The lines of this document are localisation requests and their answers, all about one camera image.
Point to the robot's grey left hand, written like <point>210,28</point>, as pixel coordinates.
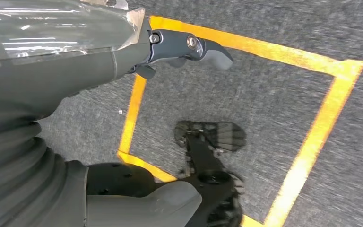
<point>59,47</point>

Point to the yellow floor tape square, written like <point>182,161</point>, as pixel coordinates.
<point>324,125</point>

